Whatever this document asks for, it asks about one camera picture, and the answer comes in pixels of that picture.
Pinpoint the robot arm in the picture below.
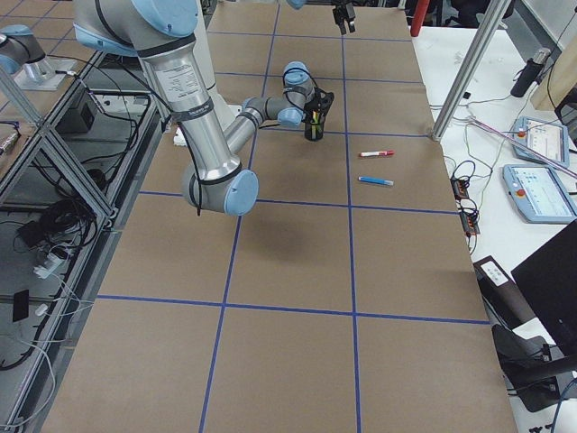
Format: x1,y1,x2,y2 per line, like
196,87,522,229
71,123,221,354
74,1,316,216
1,1,203,86

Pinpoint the black mesh pen cup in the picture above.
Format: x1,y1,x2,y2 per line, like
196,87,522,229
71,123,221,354
304,112,325,142

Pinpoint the black monitor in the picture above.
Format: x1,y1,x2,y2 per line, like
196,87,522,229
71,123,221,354
512,222,576,355

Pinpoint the white pedestal column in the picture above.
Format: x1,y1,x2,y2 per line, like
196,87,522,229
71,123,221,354
193,0,240,130

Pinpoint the red cylinder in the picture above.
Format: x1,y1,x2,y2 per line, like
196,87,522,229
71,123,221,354
409,0,430,37

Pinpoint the orange black connector strip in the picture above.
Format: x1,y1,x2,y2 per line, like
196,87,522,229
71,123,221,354
451,177,480,237

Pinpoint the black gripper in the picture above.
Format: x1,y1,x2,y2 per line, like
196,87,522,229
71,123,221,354
332,0,356,34

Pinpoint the far teach pendant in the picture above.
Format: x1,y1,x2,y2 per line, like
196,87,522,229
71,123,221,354
511,116,570,168

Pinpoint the black water bottle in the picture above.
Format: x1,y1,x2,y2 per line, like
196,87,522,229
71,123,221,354
510,47,552,97

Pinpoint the blue marker pen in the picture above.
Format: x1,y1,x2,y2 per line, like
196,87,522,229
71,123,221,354
358,176,394,187

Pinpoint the aluminium frame post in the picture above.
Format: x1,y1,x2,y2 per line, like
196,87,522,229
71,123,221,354
431,0,509,142

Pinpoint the red marker pen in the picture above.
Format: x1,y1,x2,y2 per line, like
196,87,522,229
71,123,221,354
358,150,395,158

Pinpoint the teach pendant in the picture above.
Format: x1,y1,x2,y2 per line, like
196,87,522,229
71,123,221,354
501,164,576,225
511,116,570,168

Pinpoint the near teach pendant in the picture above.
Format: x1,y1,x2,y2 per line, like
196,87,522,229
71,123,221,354
501,164,576,225

